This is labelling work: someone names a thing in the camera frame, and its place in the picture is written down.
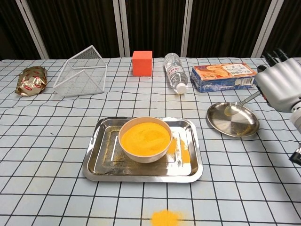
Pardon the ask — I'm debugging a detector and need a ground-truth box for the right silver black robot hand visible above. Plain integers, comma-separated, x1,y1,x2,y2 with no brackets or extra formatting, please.
255,48,301,113

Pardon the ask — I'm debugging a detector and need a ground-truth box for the metal spoon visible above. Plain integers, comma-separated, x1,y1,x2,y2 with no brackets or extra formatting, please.
224,91,261,116

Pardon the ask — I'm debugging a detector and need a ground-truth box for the orange-yellow liquid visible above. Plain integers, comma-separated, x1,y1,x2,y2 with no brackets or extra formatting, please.
121,121,171,157

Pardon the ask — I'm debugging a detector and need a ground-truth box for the white round bowl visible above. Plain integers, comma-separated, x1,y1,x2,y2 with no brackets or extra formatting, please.
118,116,173,164

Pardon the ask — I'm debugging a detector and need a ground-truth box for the rectangular stainless steel tray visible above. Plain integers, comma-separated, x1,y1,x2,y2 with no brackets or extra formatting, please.
82,117,204,183

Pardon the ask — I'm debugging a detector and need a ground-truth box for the yellow powder pile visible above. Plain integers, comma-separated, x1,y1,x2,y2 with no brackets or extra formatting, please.
150,209,186,226

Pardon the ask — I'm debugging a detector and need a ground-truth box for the orange and blue cardboard box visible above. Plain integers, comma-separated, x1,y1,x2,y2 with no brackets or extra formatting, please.
190,62,259,93

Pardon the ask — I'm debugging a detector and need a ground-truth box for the round stainless steel plate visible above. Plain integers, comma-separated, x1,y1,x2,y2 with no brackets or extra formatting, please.
206,102,260,138

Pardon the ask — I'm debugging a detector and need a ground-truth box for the clear plastic water bottle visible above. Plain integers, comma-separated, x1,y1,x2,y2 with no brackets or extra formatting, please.
164,52,188,95

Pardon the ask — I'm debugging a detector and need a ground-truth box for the orange foam cube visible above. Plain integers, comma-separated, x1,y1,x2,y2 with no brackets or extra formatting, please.
131,50,153,77

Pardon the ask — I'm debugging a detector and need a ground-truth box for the black folding partition screen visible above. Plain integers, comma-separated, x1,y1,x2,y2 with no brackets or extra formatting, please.
0,0,301,60

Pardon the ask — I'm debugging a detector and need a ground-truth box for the gold foil snack bag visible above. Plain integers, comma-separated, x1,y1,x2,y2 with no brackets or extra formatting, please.
15,65,48,97

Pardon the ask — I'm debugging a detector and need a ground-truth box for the black cable with plug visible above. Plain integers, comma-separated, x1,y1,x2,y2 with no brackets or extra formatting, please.
288,145,301,165

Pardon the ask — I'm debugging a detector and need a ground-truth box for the white wire mesh basket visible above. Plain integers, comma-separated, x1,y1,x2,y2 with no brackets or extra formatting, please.
53,45,108,98

